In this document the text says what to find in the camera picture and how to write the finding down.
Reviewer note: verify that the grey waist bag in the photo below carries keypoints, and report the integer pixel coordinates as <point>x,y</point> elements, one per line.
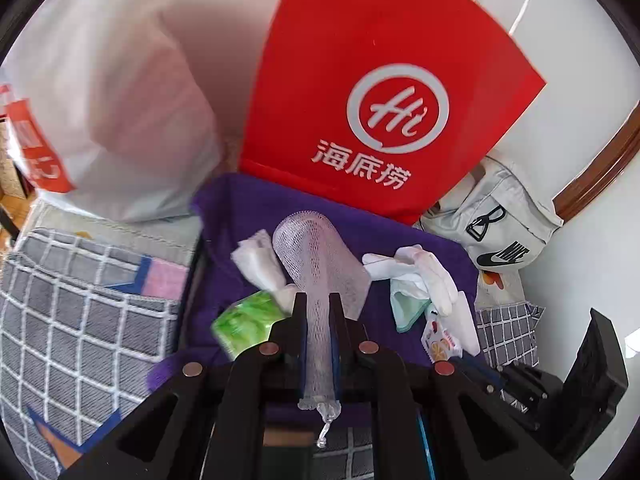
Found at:
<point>525,220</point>

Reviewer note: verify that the white tissue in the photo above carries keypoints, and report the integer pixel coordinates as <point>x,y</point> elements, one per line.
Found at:
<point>260,260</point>

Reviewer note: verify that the light green cloth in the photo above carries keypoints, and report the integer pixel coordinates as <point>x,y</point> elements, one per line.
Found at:
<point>407,305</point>

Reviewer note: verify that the purple fabric storage box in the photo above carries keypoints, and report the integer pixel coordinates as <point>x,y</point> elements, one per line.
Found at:
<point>225,270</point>

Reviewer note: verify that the green wet wipe pack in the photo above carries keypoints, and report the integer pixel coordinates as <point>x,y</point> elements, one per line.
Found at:
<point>245,320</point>

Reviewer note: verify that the small red white snack packet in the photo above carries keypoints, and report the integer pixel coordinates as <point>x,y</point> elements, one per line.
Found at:
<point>440,340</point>

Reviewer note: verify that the brown wooden door frame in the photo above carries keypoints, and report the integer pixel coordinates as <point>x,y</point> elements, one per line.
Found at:
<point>600,170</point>

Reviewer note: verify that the white mesh bag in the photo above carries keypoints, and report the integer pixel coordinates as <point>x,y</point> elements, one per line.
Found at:
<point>310,260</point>

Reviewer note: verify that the red paper bag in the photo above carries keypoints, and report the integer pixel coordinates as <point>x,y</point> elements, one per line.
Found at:
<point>350,35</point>

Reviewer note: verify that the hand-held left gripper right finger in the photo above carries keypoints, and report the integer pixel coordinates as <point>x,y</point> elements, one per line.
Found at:
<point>336,320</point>

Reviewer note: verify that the white plastic shopping bag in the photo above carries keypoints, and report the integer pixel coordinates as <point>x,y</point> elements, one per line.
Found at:
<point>125,135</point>

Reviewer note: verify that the brown star patch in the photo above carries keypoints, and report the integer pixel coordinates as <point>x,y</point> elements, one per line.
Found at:
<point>55,440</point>

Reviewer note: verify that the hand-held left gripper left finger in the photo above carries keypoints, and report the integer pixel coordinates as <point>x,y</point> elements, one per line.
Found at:
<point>300,320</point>

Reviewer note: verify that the grey checkered tablecloth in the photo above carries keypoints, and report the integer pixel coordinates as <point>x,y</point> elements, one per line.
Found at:
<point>75,335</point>

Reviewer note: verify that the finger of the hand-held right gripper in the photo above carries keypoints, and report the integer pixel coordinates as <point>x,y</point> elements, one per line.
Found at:
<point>482,377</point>

